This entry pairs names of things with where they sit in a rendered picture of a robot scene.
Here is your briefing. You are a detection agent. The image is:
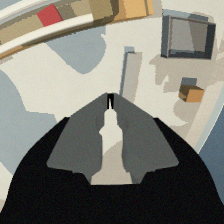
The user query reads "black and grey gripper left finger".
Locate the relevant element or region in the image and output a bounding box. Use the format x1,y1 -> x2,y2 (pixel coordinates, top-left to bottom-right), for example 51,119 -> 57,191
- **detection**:
0,92 -> 110,224

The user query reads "small wooden block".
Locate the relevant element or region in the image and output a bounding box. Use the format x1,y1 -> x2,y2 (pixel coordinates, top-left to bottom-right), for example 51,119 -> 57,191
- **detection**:
178,85 -> 205,102

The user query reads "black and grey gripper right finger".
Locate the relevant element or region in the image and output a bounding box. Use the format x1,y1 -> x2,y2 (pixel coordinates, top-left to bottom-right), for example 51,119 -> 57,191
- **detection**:
110,93 -> 224,223

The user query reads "grey shallow tray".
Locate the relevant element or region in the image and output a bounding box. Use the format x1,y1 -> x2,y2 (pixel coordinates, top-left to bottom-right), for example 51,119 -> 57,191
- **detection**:
161,15 -> 216,60

